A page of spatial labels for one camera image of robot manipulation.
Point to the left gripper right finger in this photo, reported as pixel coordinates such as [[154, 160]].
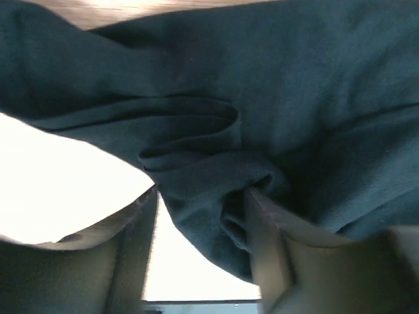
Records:
[[301, 268]]

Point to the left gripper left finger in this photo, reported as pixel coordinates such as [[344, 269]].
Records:
[[99, 269]]

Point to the black t shirt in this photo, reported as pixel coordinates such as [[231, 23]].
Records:
[[315, 103]]

